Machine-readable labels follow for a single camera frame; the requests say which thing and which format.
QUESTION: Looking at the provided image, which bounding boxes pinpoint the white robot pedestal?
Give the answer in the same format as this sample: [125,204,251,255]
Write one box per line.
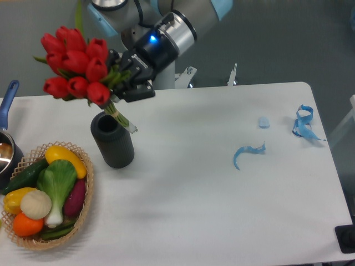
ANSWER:
[120,27,177,91]

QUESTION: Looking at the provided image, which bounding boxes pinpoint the white object right edge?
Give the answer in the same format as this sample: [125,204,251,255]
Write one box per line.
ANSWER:
[328,95,354,148]

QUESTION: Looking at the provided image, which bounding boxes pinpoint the red tulip bouquet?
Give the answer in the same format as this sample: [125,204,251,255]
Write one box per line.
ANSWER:
[33,25,138,134]

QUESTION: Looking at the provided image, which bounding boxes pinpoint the small blue tape piece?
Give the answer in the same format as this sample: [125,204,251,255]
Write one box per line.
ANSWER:
[258,116,270,129]

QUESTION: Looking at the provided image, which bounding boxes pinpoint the white garlic bulb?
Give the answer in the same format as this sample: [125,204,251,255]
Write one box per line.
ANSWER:
[20,190,52,220]

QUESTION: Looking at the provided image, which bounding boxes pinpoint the green bean pods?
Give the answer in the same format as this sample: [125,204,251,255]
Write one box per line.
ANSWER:
[40,220,76,241]

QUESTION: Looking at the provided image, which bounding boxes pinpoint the white metal base frame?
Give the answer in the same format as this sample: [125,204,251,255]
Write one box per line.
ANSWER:
[174,63,238,89]

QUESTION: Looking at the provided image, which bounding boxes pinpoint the woven wicker basket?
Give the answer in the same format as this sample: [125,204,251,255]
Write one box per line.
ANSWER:
[2,141,94,250]

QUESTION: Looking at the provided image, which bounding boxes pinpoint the yellow bell pepper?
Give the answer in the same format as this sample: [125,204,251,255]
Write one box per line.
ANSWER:
[3,187,36,215]

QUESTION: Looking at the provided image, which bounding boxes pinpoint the curled blue tape strip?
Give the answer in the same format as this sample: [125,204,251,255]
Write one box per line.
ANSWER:
[233,142,266,170]

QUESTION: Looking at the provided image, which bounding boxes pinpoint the black device at edge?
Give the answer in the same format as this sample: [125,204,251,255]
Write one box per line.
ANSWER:
[334,224,354,254]

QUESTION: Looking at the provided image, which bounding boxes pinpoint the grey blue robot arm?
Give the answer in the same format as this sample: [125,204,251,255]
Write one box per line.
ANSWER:
[87,1,234,102]

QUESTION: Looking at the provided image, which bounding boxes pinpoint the green cucumber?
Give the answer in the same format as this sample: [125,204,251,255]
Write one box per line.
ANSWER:
[1,158,48,195]

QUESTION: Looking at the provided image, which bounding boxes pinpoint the green bok choy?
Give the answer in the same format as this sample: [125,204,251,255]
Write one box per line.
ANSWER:
[37,160,77,228]

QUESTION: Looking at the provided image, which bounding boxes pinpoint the dark grey ribbed vase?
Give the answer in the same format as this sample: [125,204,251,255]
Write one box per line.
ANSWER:
[90,112,135,168]

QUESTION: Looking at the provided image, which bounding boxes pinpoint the blue handled saucepan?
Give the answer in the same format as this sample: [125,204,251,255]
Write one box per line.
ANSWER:
[1,80,23,190]

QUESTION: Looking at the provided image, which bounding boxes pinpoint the yellow squash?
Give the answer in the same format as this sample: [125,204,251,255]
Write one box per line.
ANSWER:
[44,145,88,180]

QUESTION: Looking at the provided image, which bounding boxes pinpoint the tangled blue ribbon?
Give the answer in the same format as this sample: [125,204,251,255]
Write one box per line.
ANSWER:
[292,105,326,141]

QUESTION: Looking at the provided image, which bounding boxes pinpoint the purple sweet potato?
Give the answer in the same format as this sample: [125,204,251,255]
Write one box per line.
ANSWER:
[63,179,86,217]

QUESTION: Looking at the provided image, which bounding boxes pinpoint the orange fruit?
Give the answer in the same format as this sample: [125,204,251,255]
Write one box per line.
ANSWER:
[13,212,44,237]

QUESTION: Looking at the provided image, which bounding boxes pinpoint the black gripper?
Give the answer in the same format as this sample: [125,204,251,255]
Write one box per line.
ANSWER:
[106,30,178,103]

